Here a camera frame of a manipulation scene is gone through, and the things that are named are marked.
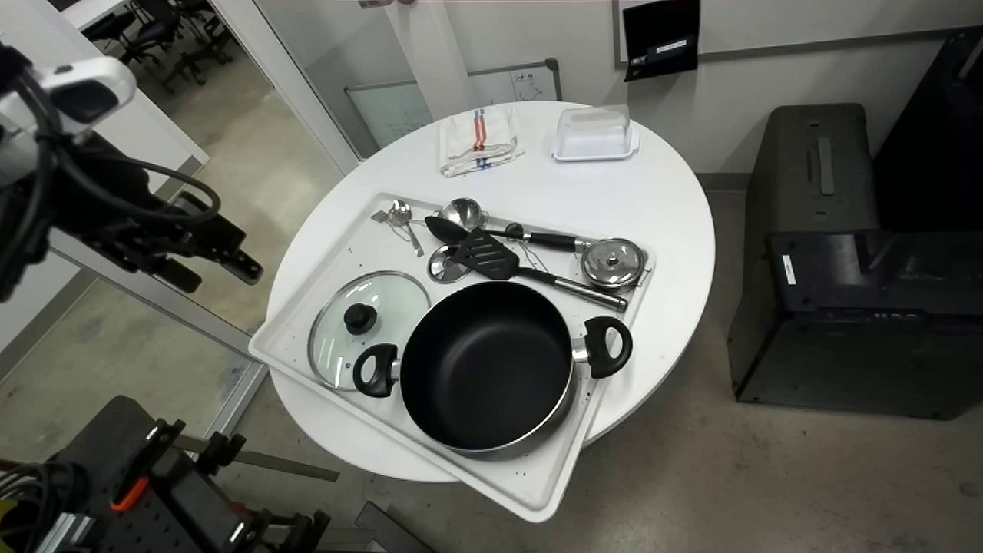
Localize round shiny metal scoop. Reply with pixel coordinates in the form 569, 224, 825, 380
424, 247, 476, 287

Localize framed glass board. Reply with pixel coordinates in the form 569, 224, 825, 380
344, 55, 566, 150

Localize white rectangular tray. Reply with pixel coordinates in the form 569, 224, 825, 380
246, 190, 659, 528

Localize black office chair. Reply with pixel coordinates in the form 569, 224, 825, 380
79, 0, 240, 94

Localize tall black panel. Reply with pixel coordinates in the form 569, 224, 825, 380
871, 25, 983, 236

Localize black cable bundle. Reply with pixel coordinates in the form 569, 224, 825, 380
0, 43, 224, 304

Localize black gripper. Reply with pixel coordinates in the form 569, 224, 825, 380
97, 166, 267, 295

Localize black wall sign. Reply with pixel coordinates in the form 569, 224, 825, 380
621, 0, 704, 82

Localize white wall board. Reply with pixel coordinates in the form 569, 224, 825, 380
612, 0, 983, 67

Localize glass pot lid black knob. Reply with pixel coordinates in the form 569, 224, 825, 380
305, 267, 436, 392

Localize clear plastic butter dish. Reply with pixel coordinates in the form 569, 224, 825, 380
550, 102, 643, 166

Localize orange handled tool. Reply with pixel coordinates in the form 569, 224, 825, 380
108, 473, 153, 517

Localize grey metal partition frame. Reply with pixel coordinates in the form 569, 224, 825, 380
43, 224, 275, 440

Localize black tool cart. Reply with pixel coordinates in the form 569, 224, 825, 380
0, 392, 341, 553

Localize metal ladle black handle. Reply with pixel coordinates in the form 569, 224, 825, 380
440, 194, 595, 253

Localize black storage cabinet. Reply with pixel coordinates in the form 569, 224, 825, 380
727, 102, 983, 424

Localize grey flat metal bar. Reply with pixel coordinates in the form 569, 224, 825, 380
179, 434, 344, 486

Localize black slotted spatula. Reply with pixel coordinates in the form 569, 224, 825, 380
452, 230, 634, 312

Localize white cloth red stripe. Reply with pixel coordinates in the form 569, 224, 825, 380
436, 103, 528, 178

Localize black nylon spoon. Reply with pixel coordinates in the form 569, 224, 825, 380
422, 212, 467, 253

